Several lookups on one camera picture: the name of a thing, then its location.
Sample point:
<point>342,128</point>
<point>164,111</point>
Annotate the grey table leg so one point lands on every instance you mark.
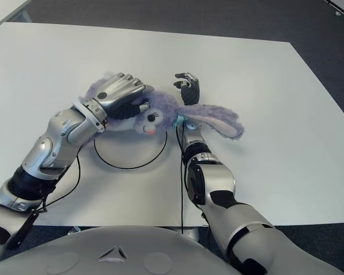
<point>192,231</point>

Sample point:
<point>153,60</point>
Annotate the purple plush bunny doll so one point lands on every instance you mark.
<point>166,111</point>

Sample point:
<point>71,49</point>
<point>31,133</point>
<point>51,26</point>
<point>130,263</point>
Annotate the robot left arm silver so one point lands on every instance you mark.
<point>46,157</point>

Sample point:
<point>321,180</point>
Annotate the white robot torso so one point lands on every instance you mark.
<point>74,252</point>

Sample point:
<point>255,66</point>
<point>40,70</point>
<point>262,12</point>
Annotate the robot right arm silver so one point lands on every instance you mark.
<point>218,177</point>

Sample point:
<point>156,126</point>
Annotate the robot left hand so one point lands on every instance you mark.
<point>117,91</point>

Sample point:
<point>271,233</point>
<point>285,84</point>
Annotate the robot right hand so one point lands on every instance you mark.
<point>191,91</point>

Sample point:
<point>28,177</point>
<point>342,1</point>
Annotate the small clear plastic piece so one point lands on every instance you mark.
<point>74,230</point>

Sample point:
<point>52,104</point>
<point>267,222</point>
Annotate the white plate black rim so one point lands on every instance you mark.
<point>129,151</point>

